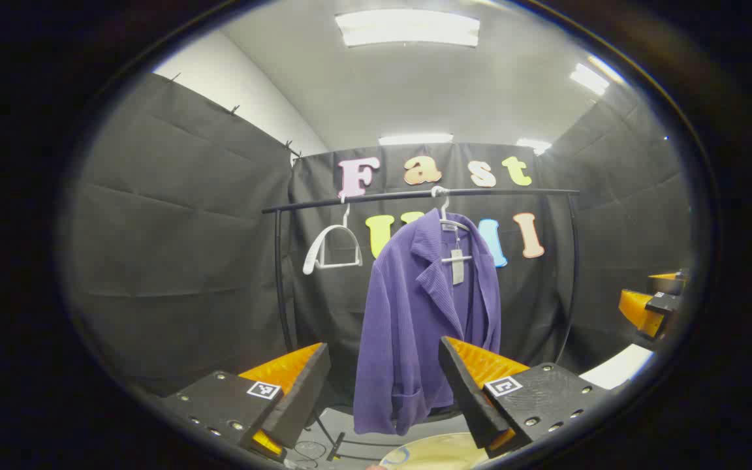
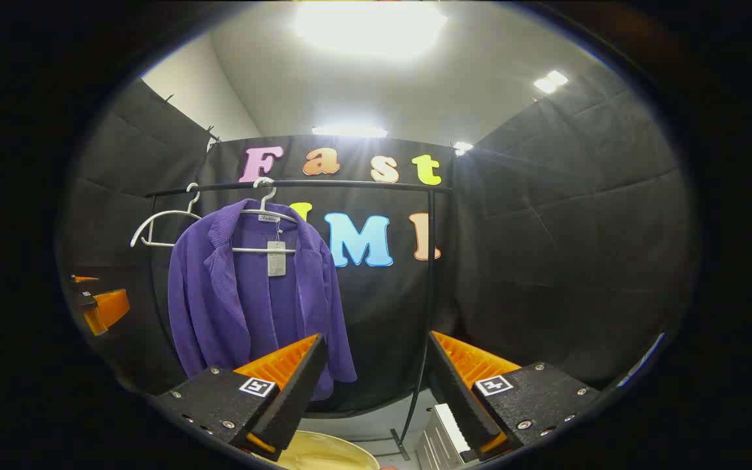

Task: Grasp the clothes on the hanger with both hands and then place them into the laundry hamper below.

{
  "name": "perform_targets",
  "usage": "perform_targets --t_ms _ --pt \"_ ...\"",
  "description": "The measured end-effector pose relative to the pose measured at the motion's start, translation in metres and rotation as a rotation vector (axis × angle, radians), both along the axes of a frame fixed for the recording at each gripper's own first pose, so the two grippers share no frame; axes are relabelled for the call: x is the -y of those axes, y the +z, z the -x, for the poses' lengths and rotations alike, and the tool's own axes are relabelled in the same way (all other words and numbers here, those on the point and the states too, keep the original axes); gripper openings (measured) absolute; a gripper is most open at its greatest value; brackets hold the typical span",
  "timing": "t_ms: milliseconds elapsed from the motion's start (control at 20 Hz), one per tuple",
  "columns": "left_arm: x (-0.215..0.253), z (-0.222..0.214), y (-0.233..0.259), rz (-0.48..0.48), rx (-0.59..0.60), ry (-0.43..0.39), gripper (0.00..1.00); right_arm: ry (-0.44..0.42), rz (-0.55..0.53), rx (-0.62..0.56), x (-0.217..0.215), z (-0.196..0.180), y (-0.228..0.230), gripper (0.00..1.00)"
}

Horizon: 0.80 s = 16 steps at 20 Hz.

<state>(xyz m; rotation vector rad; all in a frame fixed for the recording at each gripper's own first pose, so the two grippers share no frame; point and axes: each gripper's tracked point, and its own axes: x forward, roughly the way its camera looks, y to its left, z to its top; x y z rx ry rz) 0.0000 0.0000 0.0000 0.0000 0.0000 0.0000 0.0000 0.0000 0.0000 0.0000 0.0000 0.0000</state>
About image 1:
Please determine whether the purple knit jacket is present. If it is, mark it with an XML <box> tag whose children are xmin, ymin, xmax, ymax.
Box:
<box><xmin>352</xmin><ymin>209</ymin><xmax>502</xmax><ymax>437</ymax></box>

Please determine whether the black clothes rack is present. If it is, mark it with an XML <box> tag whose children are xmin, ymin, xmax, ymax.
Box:
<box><xmin>262</xmin><ymin>187</ymin><xmax>580</xmax><ymax>461</ymax></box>

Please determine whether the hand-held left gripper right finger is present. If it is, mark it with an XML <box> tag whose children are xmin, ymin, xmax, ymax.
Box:
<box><xmin>438</xmin><ymin>336</ymin><xmax>612</xmax><ymax>454</ymax></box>

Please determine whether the white panel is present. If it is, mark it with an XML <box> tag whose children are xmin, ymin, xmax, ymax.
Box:
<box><xmin>580</xmin><ymin>344</ymin><xmax>655</xmax><ymax>391</ymax></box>

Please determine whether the white clothes hanger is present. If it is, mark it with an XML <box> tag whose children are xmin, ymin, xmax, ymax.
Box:
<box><xmin>302</xmin><ymin>202</ymin><xmax>364</xmax><ymax>275</ymax></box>
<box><xmin>430</xmin><ymin>185</ymin><xmax>475</xmax><ymax>265</ymax></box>

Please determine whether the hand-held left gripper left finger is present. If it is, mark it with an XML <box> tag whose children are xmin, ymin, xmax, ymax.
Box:
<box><xmin>157</xmin><ymin>343</ymin><xmax>332</xmax><ymax>464</ymax></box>

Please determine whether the round laundry hamper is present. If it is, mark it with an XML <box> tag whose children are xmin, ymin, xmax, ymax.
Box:
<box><xmin>379</xmin><ymin>432</ymin><xmax>491</xmax><ymax>470</ymax></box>

